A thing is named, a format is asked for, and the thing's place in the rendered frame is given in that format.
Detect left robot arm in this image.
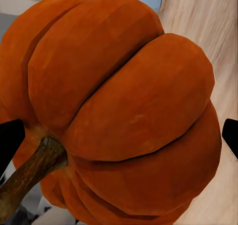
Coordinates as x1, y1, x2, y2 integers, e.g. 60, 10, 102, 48
31, 206, 77, 225

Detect pumpkin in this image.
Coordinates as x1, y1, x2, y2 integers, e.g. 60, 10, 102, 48
0, 0, 222, 225

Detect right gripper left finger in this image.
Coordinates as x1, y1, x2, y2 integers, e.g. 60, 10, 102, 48
0, 119, 25, 178

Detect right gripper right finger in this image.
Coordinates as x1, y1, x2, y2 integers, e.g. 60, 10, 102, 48
222, 118, 238, 159

